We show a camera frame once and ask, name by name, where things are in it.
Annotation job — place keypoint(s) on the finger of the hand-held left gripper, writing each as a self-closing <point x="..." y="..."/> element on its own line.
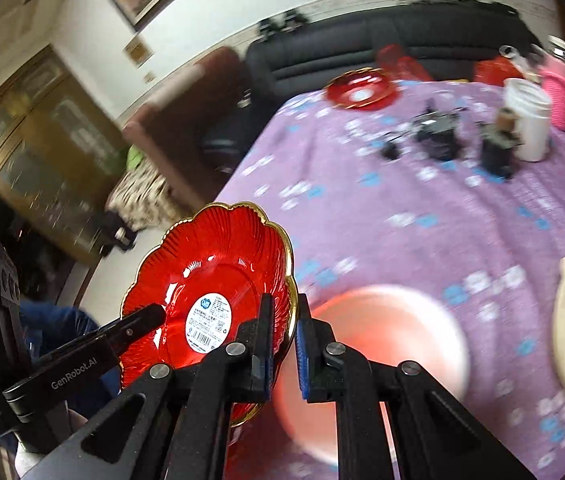
<point x="135" y="322"/>

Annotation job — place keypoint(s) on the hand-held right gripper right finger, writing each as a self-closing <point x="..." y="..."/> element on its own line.
<point x="304" y="362"/>

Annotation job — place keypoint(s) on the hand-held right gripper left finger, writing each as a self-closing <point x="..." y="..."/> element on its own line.
<point x="261" y="365"/>

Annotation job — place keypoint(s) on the red gold-rimmed scalloped plate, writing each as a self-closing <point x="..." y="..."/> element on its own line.
<point x="212" y="255"/>
<point x="360" y="90"/>

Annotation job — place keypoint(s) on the person's blue clothing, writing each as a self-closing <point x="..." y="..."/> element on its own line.
<point x="57" y="327"/>

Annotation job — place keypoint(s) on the pink round plate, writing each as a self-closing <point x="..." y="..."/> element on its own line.
<point x="392" y="325"/>

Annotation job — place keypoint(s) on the patterned cloth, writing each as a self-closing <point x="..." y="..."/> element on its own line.
<point x="140" y="200"/>

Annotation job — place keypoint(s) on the purple flowered tablecloth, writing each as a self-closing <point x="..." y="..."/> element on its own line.
<point x="372" y="230"/>

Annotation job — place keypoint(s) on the wooden glass-door cabinet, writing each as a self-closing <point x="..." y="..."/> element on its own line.
<point x="37" y="145"/>

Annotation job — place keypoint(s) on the brown armchair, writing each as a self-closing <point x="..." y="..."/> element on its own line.
<point x="182" y="125"/>

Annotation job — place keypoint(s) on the dark small bottle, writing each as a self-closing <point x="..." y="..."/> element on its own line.
<point x="498" y="152"/>

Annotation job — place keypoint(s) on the black sofa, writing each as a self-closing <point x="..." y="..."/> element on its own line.
<point x="332" y="50"/>

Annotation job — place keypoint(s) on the white cup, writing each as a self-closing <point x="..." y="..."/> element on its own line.
<point x="530" y="120"/>

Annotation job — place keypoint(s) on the pink bottle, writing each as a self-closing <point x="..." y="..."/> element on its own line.
<point x="560" y="90"/>

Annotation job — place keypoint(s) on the small wall notice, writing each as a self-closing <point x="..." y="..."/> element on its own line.
<point x="137" y="49"/>

